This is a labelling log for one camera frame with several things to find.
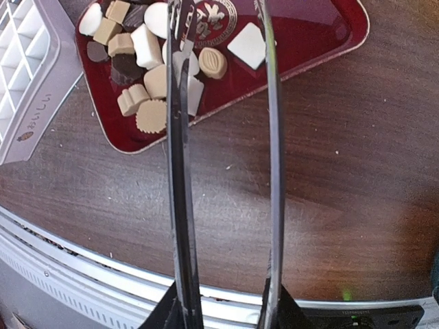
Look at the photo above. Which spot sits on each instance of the tan fluted round chocolate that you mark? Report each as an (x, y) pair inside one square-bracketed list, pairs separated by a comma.
[(151, 117)]

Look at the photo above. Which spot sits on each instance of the metal tongs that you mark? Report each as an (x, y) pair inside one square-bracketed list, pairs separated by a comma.
[(181, 33)]

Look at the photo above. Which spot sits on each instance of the white oval chocolate left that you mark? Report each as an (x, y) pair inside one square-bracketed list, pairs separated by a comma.
[(91, 20)]

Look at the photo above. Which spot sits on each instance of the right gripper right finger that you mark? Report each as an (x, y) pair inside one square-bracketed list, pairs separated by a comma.
[(290, 315)]

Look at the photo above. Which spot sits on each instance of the red chocolate tray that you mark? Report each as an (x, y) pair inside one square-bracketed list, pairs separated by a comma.
[(307, 33)]

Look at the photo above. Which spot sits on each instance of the white wedge chocolate bottom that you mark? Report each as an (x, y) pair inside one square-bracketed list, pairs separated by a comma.
[(195, 90)]

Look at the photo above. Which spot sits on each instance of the tan cube chocolate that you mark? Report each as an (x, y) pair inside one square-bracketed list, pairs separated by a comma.
[(106, 31)]

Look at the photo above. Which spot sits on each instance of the dark round fluted chocolate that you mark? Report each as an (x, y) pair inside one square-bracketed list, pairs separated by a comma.
[(124, 69)]

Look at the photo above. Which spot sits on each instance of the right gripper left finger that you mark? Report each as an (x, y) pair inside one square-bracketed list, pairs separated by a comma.
[(166, 314)]

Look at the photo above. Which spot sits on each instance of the tan almond shaped chocolate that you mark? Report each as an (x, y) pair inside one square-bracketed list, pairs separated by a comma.
[(212, 63)]

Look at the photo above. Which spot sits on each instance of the white square chocolate right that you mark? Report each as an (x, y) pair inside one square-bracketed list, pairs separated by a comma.
[(249, 46)]

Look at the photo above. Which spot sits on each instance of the white divided tin box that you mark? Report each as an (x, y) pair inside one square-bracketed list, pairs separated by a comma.
[(39, 68)]

